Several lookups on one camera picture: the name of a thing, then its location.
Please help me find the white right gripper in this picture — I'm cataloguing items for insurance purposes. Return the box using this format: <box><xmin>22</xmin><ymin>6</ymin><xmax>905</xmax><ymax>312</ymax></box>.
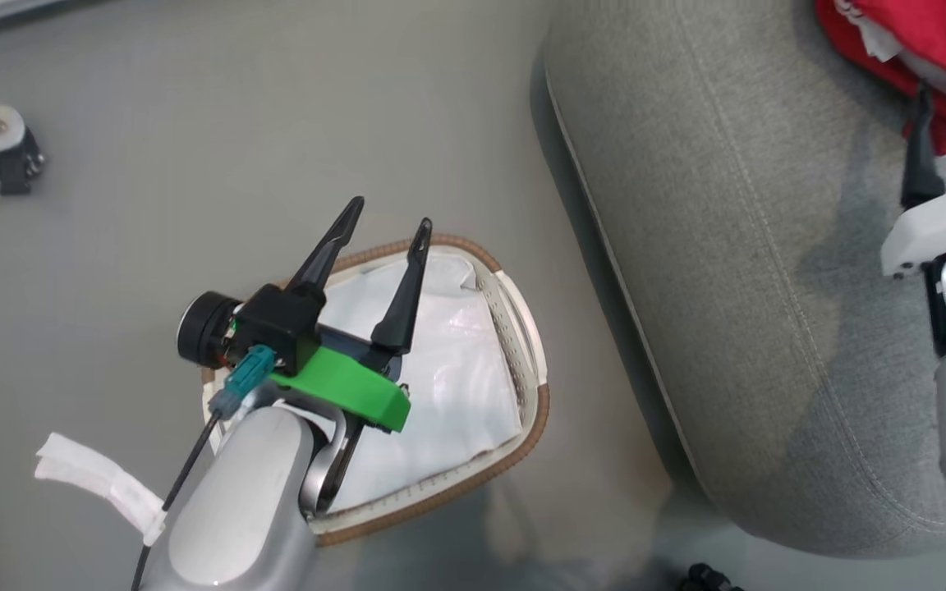
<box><xmin>880</xmin><ymin>80</ymin><xmax>946</xmax><ymax>282</ymax></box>

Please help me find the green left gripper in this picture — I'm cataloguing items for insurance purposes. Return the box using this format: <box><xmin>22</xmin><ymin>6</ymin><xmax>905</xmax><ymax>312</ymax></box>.
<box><xmin>232</xmin><ymin>195</ymin><xmax>434</xmax><ymax>434</ymax></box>

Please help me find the red jersey with white trim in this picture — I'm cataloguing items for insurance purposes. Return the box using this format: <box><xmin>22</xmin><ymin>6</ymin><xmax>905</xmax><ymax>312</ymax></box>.
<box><xmin>815</xmin><ymin>0</ymin><xmax>946</xmax><ymax>157</ymax></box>

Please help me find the grey fabric sofa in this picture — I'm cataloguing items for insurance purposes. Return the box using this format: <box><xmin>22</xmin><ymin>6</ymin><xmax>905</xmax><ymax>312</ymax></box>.
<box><xmin>542</xmin><ymin>0</ymin><xmax>946</xmax><ymax>561</ymax></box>

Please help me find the white laundry basket brown rim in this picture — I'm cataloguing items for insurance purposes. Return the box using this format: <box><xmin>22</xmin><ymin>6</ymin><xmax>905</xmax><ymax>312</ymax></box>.
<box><xmin>200</xmin><ymin>234</ymin><xmax>551</xmax><ymax>548</ymax></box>

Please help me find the black caster wheel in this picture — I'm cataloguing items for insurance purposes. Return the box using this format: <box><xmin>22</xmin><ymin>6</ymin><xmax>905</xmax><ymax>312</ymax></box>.
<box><xmin>0</xmin><ymin>126</ymin><xmax>46</xmax><ymax>196</ymax></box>

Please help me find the teal cable connector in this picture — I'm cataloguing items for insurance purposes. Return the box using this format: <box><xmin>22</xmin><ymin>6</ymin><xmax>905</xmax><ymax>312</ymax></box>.
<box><xmin>210</xmin><ymin>345</ymin><xmax>278</xmax><ymax>421</ymax></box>

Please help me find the thin black cable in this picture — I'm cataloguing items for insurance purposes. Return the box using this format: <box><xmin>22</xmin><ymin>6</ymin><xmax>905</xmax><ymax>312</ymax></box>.
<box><xmin>130</xmin><ymin>410</ymin><xmax>224</xmax><ymax>591</ymax></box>

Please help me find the white strap on arm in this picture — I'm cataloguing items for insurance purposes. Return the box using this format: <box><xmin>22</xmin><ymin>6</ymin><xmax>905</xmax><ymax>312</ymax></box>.
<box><xmin>34</xmin><ymin>432</ymin><xmax>168</xmax><ymax>548</ymax></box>

